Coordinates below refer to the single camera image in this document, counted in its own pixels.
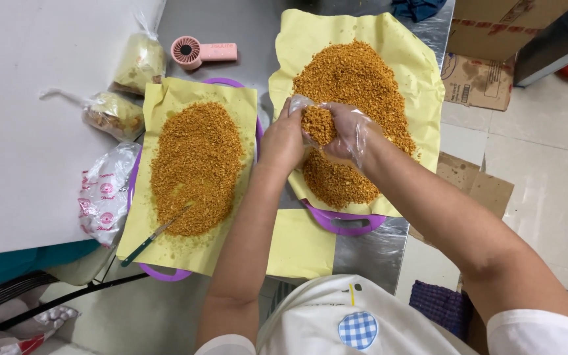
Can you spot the person's left fingers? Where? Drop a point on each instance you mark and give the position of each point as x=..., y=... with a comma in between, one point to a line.
x=286, y=111

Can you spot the oval heap of fried crumbs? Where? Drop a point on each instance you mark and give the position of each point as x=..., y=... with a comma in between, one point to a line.
x=195, y=162

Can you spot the teal cloth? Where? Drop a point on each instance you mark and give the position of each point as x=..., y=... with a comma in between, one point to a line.
x=13, y=264

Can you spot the pack of pink-printed plastic bags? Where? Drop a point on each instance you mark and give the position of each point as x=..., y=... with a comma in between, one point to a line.
x=106, y=192

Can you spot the brown cardboard floor sheet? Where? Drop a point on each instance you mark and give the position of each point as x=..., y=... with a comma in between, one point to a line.
x=486, y=190

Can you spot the small clear plastic bag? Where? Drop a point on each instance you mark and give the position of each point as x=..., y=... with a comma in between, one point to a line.
x=316, y=125

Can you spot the large heap of fried crumbs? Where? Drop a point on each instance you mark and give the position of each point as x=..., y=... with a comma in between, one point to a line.
x=353, y=79

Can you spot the white and red plastic bag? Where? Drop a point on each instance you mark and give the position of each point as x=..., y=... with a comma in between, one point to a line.
x=22, y=340

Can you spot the dark grey cabinet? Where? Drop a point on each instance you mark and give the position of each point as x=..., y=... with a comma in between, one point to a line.
x=555, y=44

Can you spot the person's right fingers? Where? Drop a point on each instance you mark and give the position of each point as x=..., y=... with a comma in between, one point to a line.
x=340, y=148

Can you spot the flat yellow paper sheet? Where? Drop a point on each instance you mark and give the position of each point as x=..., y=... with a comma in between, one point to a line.
x=161, y=98

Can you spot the large crumpled yellow paper sheet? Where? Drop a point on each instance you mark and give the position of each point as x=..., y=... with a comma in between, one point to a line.
x=402, y=54

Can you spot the person's left hand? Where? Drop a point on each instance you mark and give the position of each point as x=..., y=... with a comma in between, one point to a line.
x=280, y=143

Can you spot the purple plastic tray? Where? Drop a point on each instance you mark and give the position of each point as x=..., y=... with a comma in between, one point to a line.
x=165, y=274
x=323, y=220

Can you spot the white apron with checkered patch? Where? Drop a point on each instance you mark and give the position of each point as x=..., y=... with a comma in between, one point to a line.
x=323, y=315

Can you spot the brown cardboard box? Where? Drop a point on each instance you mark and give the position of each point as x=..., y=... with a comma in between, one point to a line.
x=496, y=22

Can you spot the dark blue cloth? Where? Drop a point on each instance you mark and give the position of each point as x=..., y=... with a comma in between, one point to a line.
x=417, y=7

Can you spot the small plain yellow paper sheet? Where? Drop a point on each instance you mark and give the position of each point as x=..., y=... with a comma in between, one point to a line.
x=299, y=244

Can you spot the stained flat cardboard piece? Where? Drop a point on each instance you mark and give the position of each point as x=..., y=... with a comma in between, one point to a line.
x=476, y=81

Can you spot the black chair frame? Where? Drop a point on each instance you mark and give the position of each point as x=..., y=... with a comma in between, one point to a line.
x=3, y=293

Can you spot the purple woven mat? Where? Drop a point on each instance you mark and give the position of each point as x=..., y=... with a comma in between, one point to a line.
x=439, y=305

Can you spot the filled tied plastic bag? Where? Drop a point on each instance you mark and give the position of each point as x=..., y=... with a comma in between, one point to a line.
x=114, y=117
x=141, y=64

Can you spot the person's white shirt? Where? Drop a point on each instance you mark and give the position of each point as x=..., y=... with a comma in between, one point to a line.
x=540, y=335

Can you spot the person's right hand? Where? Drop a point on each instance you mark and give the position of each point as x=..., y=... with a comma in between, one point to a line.
x=350, y=133

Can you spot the pink handheld fan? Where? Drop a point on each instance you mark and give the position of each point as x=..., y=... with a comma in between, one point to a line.
x=212, y=51

